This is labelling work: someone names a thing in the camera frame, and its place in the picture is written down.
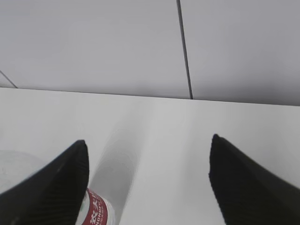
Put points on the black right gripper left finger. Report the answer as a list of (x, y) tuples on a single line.
[(53, 195)]

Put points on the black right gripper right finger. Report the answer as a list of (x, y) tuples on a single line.
[(247, 193)]

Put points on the clear water bottle red label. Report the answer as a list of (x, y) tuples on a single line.
[(16, 166)]

